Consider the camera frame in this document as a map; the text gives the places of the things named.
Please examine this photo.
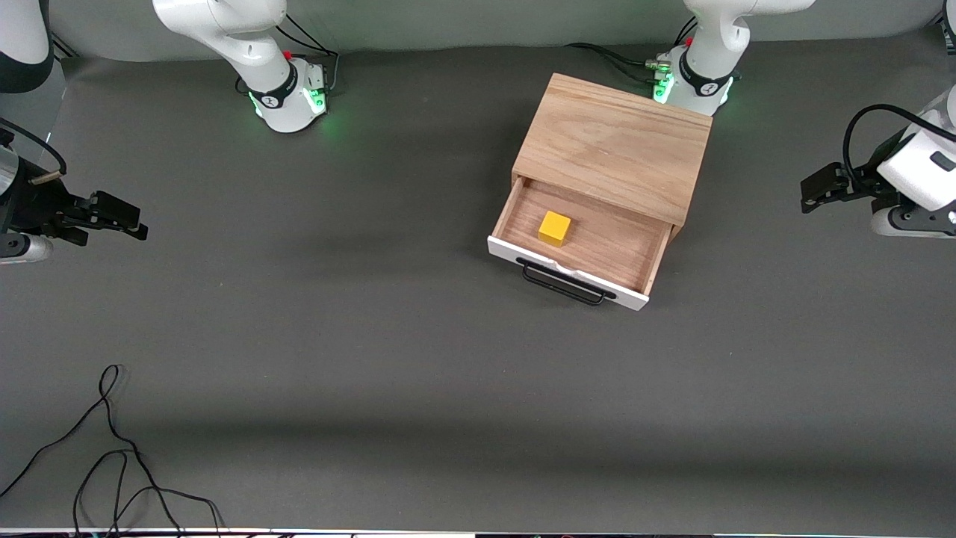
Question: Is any white-fronted wooden drawer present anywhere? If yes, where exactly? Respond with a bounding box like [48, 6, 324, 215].
[487, 177, 673, 312]

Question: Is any yellow cube block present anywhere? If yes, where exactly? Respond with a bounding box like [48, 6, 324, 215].
[538, 211, 572, 248]

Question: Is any wooden drawer cabinet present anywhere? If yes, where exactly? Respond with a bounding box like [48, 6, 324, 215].
[512, 72, 714, 241]

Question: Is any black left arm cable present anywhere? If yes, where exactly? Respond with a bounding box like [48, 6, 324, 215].
[842, 105, 956, 188]

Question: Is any loose black table cable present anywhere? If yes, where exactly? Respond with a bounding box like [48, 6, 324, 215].
[0, 365, 225, 536]

